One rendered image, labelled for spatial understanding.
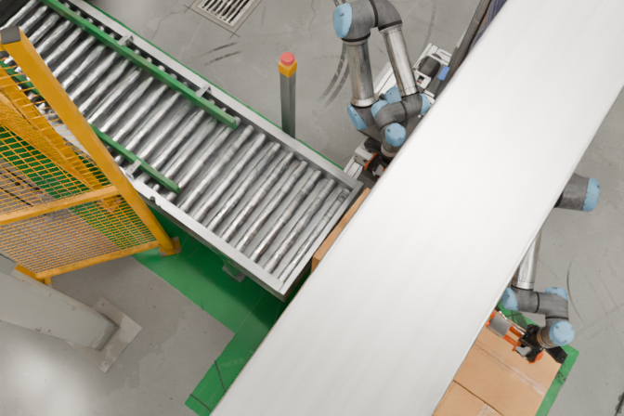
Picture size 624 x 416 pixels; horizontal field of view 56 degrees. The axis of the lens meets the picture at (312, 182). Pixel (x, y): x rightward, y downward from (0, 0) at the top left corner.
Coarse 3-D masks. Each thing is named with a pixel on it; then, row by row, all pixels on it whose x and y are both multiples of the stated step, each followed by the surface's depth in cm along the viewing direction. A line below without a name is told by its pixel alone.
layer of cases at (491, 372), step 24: (480, 336) 280; (480, 360) 276; (504, 360) 276; (552, 360) 276; (456, 384) 271; (480, 384) 272; (504, 384) 272; (528, 384) 272; (456, 408) 268; (480, 408) 268; (504, 408) 268; (528, 408) 269
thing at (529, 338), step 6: (528, 324) 219; (528, 330) 215; (534, 330) 210; (522, 336) 217; (528, 336) 214; (534, 336) 210; (522, 342) 218; (528, 342) 214; (534, 342) 214; (534, 348) 214; (540, 348) 213
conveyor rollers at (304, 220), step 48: (48, 48) 334; (96, 48) 331; (96, 96) 321; (192, 144) 311; (240, 144) 313; (192, 192) 301; (240, 192) 302; (288, 192) 305; (240, 240) 293; (288, 240) 293
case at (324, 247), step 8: (368, 192) 262; (360, 200) 260; (352, 208) 259; (344, 216) 257; (344, 224) 256; (336, 232) 255; (328, 240) 253; (320, 248) 252; (328, 248) 252; (320, 256) 250; (312, 264) 264
